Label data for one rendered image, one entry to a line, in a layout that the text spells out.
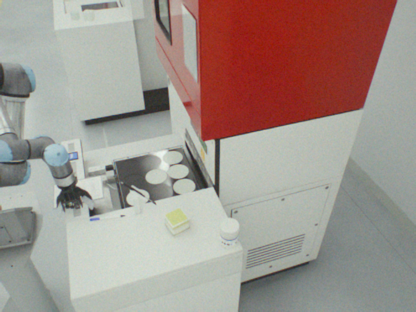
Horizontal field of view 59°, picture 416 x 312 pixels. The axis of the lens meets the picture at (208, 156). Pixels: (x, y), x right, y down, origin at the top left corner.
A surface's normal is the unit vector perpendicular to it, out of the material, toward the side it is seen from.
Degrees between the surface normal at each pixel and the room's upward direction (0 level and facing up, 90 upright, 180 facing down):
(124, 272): 0
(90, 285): 0
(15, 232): 90
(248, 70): 90
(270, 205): 90
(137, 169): 0
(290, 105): 90
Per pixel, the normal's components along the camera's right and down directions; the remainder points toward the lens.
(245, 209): 0.32, 0.62
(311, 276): 0.00, -0.76
